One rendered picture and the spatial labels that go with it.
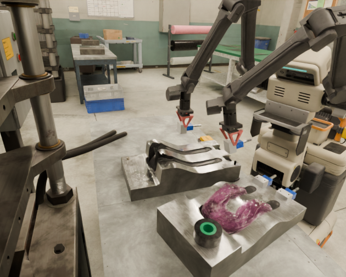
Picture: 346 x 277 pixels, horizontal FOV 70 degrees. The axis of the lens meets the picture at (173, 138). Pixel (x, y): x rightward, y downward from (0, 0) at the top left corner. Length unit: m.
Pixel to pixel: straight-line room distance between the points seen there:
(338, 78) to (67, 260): 1.12
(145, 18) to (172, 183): 6.76
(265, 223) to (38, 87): 0.83
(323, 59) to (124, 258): 1.10
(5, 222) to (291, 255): 0.83
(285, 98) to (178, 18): 6.37
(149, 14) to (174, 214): 7.03
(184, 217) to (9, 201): 0.48
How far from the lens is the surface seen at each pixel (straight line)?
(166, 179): 1.02
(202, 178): 1.09
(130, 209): 1.01
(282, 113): 1.37
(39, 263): 0.94
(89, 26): 7.32
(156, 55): 7.74
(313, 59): 1.27
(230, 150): 1.14
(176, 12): 7.52
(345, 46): 0.98
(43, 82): 0.88
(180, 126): 1.32
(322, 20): 0.88
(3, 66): 1.03
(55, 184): 1.07
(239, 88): 0.98
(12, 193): 0.80
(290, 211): 1.04
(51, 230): 1.02
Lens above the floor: 1.48
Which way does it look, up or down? 27 degrees down
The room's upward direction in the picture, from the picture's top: 3 degrees clockwise
